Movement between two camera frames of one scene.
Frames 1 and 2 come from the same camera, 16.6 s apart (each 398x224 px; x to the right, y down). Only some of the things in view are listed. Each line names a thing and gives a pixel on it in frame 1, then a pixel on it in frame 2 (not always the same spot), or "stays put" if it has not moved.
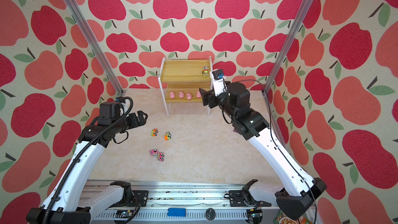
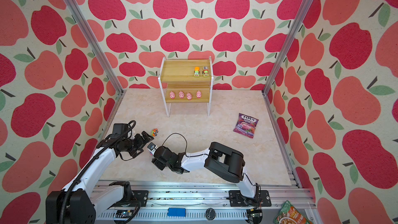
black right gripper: (210, 95) to (164, 150)
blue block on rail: (178, 212) stays put
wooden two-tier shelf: (181, 79) stays put
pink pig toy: (181, 95) stays put
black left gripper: (136, 123) to (141, 142)
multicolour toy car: (205, 71) stays put
